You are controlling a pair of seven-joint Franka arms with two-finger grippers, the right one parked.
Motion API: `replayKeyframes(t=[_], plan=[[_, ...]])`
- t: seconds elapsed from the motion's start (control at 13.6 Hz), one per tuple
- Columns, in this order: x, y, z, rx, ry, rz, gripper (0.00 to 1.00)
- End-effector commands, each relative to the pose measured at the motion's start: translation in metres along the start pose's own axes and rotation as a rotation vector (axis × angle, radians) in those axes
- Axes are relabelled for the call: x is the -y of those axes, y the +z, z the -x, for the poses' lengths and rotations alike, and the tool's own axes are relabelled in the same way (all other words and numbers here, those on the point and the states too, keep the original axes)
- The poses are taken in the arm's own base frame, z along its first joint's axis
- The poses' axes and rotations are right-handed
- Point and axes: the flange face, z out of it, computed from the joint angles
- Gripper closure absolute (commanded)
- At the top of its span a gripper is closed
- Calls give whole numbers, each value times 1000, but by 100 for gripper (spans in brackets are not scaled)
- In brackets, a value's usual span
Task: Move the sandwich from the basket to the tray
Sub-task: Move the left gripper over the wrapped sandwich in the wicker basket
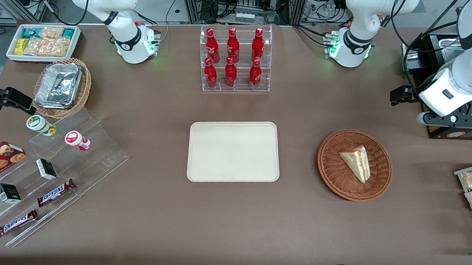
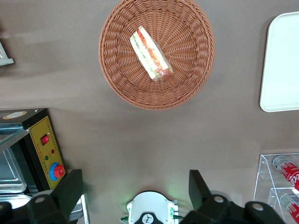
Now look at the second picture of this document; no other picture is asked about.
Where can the clear acrylic bottle rack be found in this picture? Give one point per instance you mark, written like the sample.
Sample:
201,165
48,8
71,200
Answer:
264,177

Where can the beige plastic serving tray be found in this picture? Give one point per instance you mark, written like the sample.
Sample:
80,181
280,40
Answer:
282,70

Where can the grey tray of snack packets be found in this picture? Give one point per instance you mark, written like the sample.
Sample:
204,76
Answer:
5,61

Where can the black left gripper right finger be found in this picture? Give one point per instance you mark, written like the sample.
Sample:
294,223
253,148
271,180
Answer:
198,191

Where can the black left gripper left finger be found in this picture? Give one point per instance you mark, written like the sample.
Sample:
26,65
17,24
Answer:
67,191

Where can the triangle sandwich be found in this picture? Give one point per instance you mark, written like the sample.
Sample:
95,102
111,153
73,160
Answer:
149,53

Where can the red cola bottle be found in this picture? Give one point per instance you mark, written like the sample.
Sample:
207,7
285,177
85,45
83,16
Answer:
290,206
289,171

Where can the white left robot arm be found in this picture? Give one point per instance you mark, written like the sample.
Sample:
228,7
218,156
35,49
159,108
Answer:
149,205

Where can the round brown wicker basket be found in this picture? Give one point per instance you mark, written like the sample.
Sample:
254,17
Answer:
187,58

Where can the black food warmer yellow panel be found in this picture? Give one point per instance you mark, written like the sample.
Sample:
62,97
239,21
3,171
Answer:
42,135

